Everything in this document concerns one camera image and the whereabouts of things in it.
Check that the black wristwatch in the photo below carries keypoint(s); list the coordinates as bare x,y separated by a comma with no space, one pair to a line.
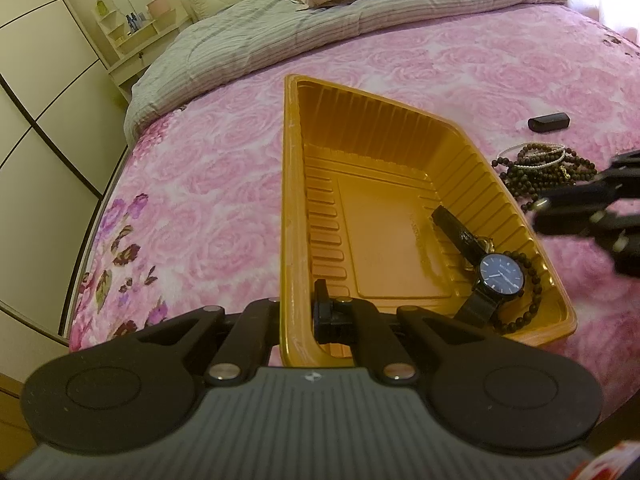
500,272

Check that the pink floral blanket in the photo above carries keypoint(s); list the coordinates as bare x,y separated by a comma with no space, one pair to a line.
210,175

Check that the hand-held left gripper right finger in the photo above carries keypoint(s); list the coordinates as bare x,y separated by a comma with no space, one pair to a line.
332,320

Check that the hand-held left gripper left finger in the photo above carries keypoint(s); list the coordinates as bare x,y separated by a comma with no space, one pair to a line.
255,330

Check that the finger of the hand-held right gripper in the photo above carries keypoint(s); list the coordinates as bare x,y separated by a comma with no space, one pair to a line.
565,210
622,252

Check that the grey striped quilt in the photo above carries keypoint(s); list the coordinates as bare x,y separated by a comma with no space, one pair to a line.
250,40

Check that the small black case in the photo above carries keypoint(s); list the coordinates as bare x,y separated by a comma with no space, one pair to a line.
546,123

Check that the red and white packet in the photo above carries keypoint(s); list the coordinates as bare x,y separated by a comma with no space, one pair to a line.
610,462

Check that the pink container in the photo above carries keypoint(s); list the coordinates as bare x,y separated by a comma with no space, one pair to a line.
157,6

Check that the cream wardrobe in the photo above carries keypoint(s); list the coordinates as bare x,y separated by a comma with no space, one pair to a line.
45,135

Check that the orange plastic tray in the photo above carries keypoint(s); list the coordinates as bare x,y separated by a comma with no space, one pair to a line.
380,220

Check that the cream vanity shelf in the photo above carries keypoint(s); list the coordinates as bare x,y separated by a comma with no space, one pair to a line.
135,55

